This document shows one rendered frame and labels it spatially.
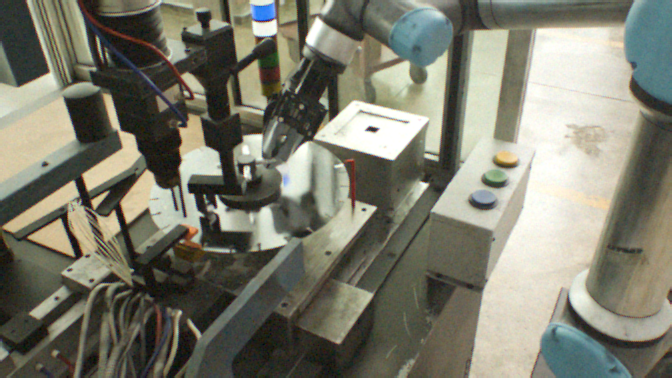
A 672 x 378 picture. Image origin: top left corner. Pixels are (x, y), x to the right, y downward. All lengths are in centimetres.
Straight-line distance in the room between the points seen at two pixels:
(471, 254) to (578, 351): 32
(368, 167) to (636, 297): 61
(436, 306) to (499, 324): 102
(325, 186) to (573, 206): 177
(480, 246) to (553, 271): 129
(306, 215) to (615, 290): 45
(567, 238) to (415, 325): 149
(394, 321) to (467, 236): 19
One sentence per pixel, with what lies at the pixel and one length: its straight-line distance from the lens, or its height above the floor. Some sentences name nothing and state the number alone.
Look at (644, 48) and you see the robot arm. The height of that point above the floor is 132.
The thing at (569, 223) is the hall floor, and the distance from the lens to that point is 252.
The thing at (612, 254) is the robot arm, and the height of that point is 108.
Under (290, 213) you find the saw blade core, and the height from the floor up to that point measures 95.
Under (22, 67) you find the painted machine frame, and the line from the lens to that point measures 79.
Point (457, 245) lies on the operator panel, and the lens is 103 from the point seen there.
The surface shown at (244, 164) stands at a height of 100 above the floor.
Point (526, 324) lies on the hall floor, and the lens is 208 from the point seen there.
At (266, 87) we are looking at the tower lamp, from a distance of 121.
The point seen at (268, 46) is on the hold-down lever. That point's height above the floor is 122.
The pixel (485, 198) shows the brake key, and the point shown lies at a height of 91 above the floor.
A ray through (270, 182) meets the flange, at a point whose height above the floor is 96.
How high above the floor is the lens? 152
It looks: 36 degrees down
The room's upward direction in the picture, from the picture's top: 2 degrees counter-clockwise
